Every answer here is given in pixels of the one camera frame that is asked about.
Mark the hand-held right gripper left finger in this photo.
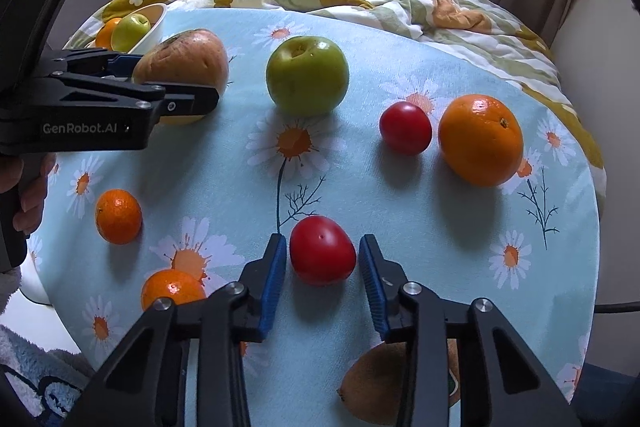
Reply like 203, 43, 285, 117
65, 233, 288, 427

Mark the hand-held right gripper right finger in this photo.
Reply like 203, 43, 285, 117
358, 234, 583, 427

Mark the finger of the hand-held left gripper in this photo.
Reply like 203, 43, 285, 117
47, 72, 221, 118
42, 48, 138, 78

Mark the red yellow apple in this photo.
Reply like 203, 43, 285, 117
131, 28, 231, 126

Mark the large red tomato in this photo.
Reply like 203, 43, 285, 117
289, 215, 358, 286

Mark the cream ceramic bowl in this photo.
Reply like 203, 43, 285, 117
82, 3, 168, 56

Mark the mandarin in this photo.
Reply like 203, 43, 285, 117
95, 189, 143, 245
140, 269, 207, 313

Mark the brown kiwi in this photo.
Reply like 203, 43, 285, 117
336, 339, 461, 417

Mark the large green apple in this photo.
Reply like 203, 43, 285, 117
265, 36, 350, 118

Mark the small red tomato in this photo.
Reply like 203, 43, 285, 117
378, 102, 433, 156

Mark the large orange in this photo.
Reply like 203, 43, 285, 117
438, 94, 524, 188

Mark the person's left hand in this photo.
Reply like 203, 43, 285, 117
0, 152, 58, 238

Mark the small green apple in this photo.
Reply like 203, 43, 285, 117
110, 13, 152, 54

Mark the small orange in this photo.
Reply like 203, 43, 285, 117
94, 17, 123, 50

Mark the light blue daisy tablecloth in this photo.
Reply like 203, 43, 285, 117
25, 4, 601, 427

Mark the white round table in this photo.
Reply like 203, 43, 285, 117
17, 267, 56, 308

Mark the grey patterned fleece rug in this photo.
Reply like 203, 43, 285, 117
0, 267, 96, 418

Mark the black cable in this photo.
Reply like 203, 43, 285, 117
595, 301, 640, 314

